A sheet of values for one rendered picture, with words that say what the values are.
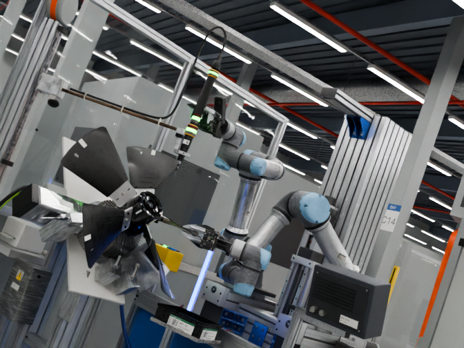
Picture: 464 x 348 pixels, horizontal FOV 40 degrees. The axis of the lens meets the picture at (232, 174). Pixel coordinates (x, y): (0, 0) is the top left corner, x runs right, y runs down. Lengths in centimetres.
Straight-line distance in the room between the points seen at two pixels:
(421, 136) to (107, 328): 682
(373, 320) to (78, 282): 106
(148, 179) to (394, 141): 131
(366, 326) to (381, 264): 697
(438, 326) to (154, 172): 189
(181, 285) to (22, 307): 129
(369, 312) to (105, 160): 109
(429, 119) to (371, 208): 642
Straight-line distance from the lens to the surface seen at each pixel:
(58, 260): 273
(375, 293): 225
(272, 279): 668
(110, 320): 349
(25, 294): 264
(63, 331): 257
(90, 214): 222
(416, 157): 944
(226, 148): 276
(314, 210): 254
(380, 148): 318
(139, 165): 265
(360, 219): 316
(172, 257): 294
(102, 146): 245
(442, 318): 376
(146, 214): 240
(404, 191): 933
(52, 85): 276
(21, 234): 283
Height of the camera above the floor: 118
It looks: 6 degrees up
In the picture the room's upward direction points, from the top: 21 degrees clockwise
